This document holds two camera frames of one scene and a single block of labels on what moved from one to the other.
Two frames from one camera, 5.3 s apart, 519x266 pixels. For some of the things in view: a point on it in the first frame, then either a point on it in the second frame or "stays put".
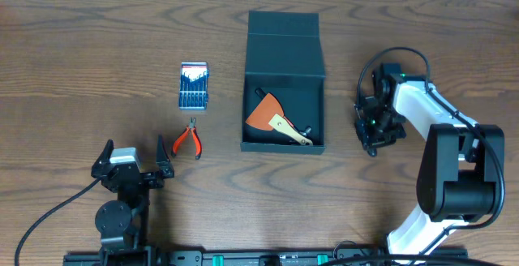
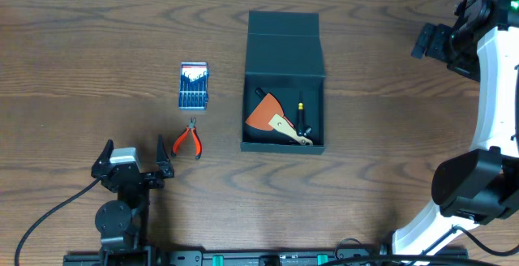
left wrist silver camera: [122, 155] stays put
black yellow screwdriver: [372, 152] -> [301, 118]
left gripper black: [132, 177] stays put
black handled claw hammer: [273, 136] stays put
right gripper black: [371, 141] -> [438, 48]
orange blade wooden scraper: [269, 113] stays put
